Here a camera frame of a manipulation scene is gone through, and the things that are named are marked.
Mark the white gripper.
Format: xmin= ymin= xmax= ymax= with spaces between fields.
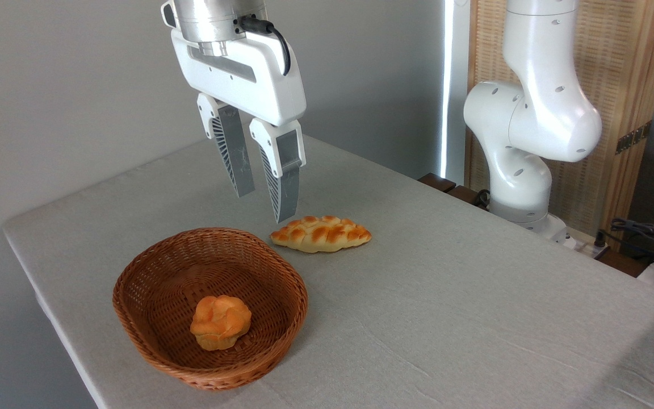
xmin=171 ymin=28 xmax=308 ymax=224

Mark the braided golden bread loaf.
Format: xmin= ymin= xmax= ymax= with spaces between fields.
xmin=270 ymin=215 xmax=372 ymax=253

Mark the round golden bread bun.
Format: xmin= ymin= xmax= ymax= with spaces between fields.
xmin=190 ymin=295 xmax=252 ymax=351

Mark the brown wicker basket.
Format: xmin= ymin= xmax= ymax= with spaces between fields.
xmin=112 ymin=227 xmax=309 ymax=391

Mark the dark brown wooden block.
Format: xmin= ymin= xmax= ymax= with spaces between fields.
xmin=446 ymin=185 xmax=490 ymax=211
xmin=418 ymin=173 xmax=457 ymax=193

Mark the grey tablecloth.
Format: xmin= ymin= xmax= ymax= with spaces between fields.
xmin=2 ymin=135 xmax=654 ymax=409

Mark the white power strip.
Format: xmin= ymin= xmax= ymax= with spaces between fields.
xmin=554 ymin=224 xmax=611 ymax=259

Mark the metal screen hinge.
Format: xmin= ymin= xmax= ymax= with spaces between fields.
xmin=615 ymin=120 xmax=652 ymax=155

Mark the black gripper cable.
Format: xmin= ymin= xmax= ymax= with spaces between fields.
xmin=236 ymin=15 xmax=292 ymax=77

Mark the white window frame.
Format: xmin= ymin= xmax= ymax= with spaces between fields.
xmin=441 ymin=0 xmax=471 ymax=185

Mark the black cable bundle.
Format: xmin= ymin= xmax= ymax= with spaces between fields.
xmin=597 ymin=218 xmax=654 ymax=268

